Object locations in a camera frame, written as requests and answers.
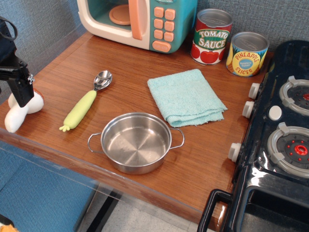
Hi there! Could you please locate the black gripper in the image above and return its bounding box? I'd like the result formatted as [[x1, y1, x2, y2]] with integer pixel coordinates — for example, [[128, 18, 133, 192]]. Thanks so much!
[[0, 38, 34, 107]]

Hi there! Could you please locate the stainless steel pot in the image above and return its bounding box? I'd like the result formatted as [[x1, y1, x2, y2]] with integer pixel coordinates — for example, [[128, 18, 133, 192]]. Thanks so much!
[[98, 112, 174, 175]]

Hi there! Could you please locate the folded light blue napkin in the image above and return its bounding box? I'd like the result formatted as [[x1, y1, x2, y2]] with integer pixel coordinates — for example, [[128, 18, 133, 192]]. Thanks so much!
[[147, 69, 227, 128]]

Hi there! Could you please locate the white plush mushroom toy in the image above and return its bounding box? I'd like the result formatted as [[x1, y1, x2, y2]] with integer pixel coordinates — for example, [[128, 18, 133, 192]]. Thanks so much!
[[4, 89, 44, 133]]

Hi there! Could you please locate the orange object at corner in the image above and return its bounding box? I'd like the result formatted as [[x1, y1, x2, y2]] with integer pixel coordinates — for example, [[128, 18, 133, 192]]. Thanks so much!
[[0, 223, 19, 232]]

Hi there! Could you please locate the teal toy microwave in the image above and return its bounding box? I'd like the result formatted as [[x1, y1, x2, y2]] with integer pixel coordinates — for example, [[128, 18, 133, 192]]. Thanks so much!
[[77, 0, 197, 54]]

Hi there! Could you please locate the tomato sauce can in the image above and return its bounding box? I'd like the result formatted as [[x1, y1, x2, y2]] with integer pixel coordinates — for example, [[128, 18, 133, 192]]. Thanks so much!
[[191, 8, 233, 65]]

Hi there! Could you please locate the pineapple slices can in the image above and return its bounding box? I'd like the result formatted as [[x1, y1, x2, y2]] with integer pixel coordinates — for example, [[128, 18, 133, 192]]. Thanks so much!
[[226, 32, 269, 77]]

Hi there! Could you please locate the black toy stove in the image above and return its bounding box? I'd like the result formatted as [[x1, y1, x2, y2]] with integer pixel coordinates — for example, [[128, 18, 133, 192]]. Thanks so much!
[[198, 40, 309, 232]]

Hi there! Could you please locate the spoon with green handle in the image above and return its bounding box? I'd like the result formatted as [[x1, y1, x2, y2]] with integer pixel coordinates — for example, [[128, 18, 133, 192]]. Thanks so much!
[[59, 71, 112, 132]]

